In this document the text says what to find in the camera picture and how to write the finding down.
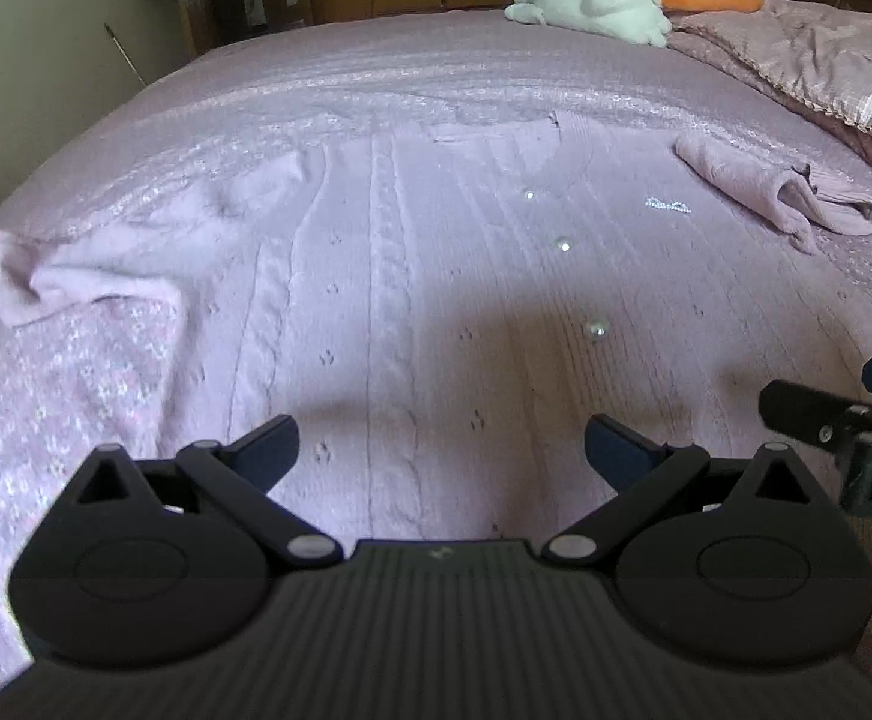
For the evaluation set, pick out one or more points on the thin metal rod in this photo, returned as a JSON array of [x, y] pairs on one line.
[[129, 62]]

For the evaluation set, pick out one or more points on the pink floral sheet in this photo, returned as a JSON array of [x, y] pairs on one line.
[[87, 376]]

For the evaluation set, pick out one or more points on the pink knitted cardigan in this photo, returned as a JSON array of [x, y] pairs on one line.
[[441, 308]]

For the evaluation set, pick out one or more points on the pink bedspread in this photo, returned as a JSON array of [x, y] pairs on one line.
[[287, 93]]

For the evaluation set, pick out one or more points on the white plush toy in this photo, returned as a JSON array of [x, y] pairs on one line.
[[637, 22]]

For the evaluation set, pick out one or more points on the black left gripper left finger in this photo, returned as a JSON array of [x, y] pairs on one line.
[[145, 563]]

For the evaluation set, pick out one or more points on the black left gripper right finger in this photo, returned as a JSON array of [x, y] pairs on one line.
[[743, 562]]

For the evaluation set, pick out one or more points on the pink quilted blanket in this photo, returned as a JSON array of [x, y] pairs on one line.
[[817, 56]]

